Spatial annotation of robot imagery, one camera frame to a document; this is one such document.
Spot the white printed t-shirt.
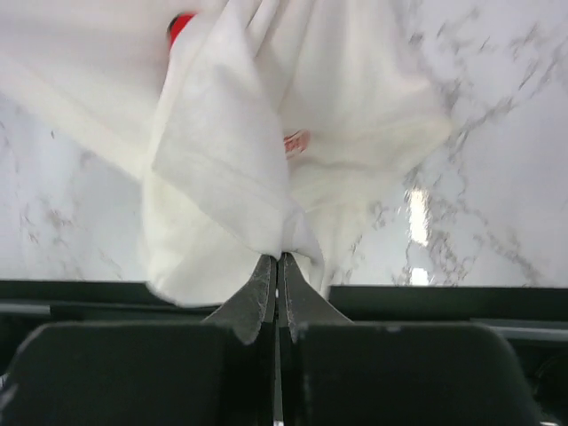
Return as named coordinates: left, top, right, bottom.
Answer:
left=1, top=1, right=452, bottom=306

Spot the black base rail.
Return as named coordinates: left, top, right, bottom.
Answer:
left=1, top=280, right=567, bottom=343

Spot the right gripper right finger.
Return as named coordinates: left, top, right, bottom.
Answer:
left=277, top=253, right=352, bottom=343

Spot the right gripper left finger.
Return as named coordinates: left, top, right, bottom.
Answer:
left=201, top=256, right=275, bottom=345

